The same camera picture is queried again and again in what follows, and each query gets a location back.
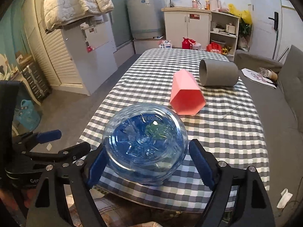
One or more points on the red shopping bag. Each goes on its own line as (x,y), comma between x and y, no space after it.
(214,47)

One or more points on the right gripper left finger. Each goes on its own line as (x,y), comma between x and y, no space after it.
(49,207)

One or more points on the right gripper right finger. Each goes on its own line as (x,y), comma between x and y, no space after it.
(252,205)

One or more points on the paper cup on sofa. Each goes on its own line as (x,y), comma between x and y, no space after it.
(268,74)

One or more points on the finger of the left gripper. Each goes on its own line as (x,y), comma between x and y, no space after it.
(49,136)

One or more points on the white quilted jacket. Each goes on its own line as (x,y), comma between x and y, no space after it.
(59,13)

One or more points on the white open shelf unit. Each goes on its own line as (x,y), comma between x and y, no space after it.
(225,32)

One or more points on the yellow plastic bag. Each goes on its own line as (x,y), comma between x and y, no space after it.
(244,14)

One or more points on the grey cylindrical cup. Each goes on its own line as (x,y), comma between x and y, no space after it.
(216,73)

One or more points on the grey washing machine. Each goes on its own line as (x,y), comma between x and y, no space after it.
(146,18)

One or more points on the red thermos jug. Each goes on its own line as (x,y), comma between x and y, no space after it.
(186,44)

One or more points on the white pink package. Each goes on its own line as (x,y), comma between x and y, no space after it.
(165,44)

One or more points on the black door handle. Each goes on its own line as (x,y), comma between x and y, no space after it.
(276,20)

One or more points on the blue cut bottle cup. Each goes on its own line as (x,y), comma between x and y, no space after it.
(145,143)

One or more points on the pink kettle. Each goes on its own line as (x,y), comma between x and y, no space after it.
(215,5)

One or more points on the magazine on sofa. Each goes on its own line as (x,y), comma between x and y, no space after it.
(258,78)

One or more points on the white two-door cabinet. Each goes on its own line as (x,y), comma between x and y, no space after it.
(181,22)

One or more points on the white door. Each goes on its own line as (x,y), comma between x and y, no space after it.
(264,39)

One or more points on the grey white checkered tablecloth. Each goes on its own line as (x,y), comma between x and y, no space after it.
(228,127)

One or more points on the white grey wardrobe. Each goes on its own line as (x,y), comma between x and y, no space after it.
(92,51)

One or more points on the grey sofa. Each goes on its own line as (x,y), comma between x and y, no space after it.
(280,112)

